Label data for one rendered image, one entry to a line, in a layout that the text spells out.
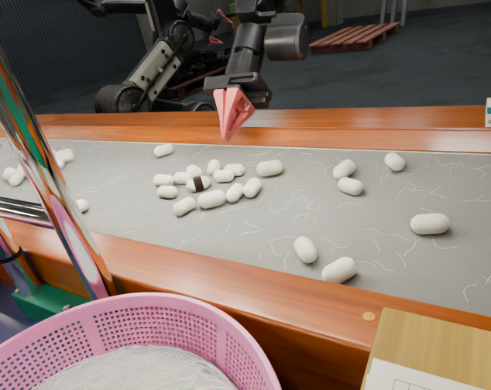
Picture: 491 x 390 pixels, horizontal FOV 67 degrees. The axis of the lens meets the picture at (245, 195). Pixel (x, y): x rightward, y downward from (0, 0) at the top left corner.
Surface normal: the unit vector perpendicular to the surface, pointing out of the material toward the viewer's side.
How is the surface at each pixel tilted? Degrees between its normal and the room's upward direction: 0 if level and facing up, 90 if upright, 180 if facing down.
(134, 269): 0
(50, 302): 0
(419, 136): 45
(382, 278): 0
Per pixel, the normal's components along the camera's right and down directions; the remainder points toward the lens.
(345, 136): -0.46, -0.25
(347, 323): -0.18, -0.86
